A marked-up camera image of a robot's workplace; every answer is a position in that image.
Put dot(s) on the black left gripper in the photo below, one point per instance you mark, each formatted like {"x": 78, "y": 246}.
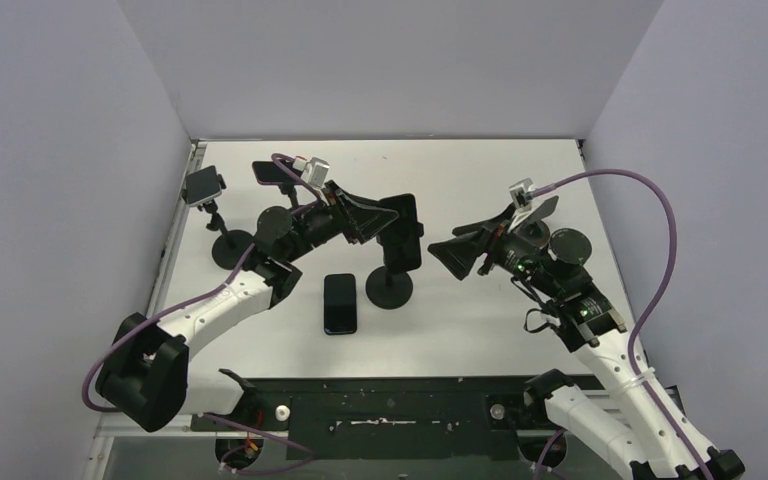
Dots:
{"x": 355, "y": 217}

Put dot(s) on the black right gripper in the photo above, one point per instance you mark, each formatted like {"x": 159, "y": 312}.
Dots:
{"x": 490, "y": 245}

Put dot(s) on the black smartphone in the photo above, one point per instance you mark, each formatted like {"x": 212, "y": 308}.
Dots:
{"x": 400, "y": 240}
{"x": 340, "y": 304}

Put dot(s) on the black round-base stand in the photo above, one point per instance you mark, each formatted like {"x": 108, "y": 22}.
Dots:
{"x": 289, "y": 190}
{"x": 388, "y": 291}
{"x": 229, "y": 247}

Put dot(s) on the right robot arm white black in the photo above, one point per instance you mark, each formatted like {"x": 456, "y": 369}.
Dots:
{"x": 653, "y": 440}

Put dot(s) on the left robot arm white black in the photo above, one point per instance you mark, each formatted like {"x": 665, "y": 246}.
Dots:
{"x": 263, "y": 277}

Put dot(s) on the grey smartphone on left stand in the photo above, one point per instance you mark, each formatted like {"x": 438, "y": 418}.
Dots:
{"x": 202, "y": 186}

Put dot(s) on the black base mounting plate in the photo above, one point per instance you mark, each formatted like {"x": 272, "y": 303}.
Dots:
{"x": 398, "y": 418}

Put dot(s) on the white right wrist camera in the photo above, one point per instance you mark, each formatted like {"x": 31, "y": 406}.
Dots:
{"x": 521, "y": 194}

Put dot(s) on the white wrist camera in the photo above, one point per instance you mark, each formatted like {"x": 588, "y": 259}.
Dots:
{"x": 521, "y": 194}
{"x": 313, "y": 171}

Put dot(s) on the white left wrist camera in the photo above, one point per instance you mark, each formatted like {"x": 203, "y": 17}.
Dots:
{"x": 313, "y": 171}

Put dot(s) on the aluminium table frame rail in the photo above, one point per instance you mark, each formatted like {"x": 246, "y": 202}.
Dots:
{"x": 159, "y": 265}

